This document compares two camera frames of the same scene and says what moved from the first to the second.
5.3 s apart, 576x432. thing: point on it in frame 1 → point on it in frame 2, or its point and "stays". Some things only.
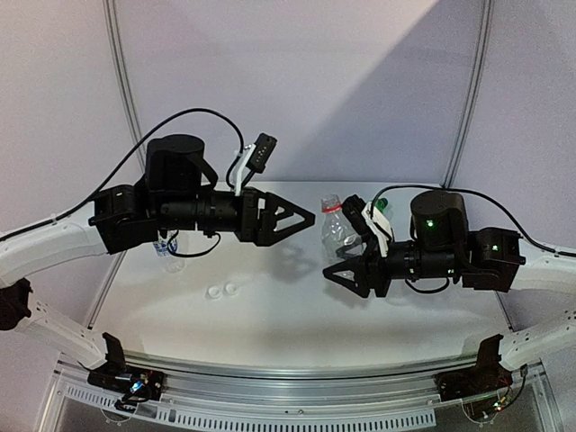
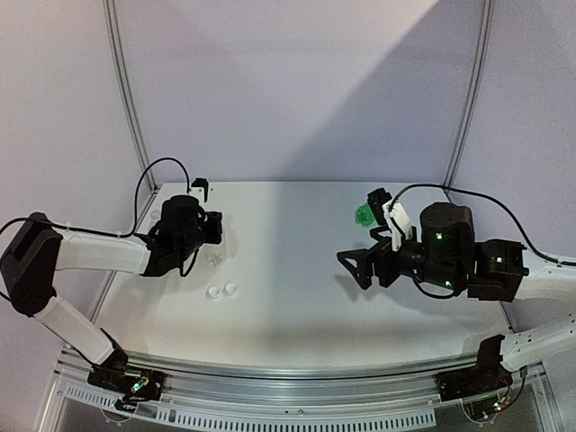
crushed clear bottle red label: (336, 230) → (213, 255)
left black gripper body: (251, 229) → (213, 235)
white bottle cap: (213, 292) stays
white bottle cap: (230, 288) stays
